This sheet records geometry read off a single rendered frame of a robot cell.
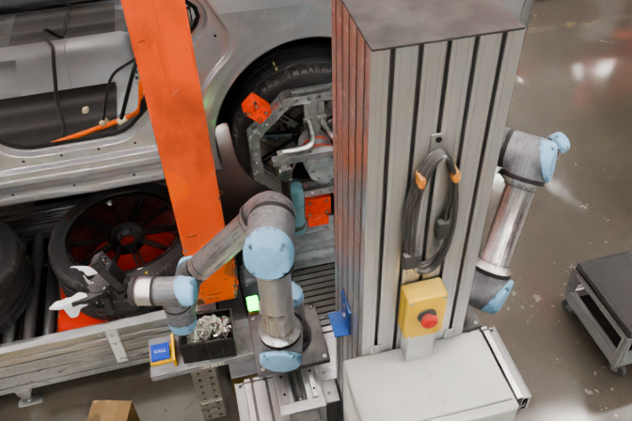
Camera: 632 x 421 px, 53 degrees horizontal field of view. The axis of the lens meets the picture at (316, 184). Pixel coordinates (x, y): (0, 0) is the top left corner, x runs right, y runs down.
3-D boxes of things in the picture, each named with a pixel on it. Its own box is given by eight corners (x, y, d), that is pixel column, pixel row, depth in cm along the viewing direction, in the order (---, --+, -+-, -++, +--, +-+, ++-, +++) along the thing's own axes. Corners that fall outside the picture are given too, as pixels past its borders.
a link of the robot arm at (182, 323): (201, 304, 180) (196, 280, 173) (196, 338, 172) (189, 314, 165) (174, 304, 181) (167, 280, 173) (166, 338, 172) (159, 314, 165)
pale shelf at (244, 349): (259, 319, 254) (258, 315, 252) (266, 355, 241) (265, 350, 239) (150, 344, 247) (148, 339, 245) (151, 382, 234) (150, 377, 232)
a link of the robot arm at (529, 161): (458, 293, 201) (514, 128, 190) (504, 313, 195) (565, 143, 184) (448, 303, 190) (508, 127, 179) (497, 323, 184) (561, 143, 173)
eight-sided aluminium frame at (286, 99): (371, 176, 293) (374, 74, 256) (375, 185, 288) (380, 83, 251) (254, 197, 284) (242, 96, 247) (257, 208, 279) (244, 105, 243)
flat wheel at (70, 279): (175, 198, 331) (166, 163, 315) (229, 282, 288) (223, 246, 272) (47, 249, 306) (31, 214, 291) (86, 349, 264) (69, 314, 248)
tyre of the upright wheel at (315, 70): (378, 38, 276) (227, 42, 259) (397, 66, 259) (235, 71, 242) (356, 158, 318) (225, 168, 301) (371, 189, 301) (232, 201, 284)
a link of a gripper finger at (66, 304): (57, 328, 159) (93, 312, 163) (51, 311, 156) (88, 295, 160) (54, 320, 161) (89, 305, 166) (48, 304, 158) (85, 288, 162)
